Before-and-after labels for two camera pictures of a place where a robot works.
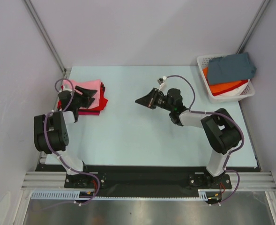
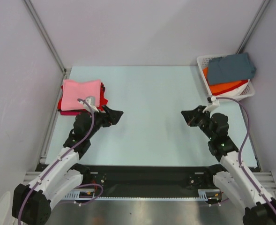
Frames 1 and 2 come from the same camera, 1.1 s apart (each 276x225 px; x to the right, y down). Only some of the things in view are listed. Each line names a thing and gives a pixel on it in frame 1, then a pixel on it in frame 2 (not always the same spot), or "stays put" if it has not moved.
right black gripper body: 153,99 to 197,117
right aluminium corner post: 243,46 stays put
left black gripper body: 80,100 to 100,120
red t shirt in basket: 242,83 stays put
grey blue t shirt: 230,68 stays put
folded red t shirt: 103,101 stays put
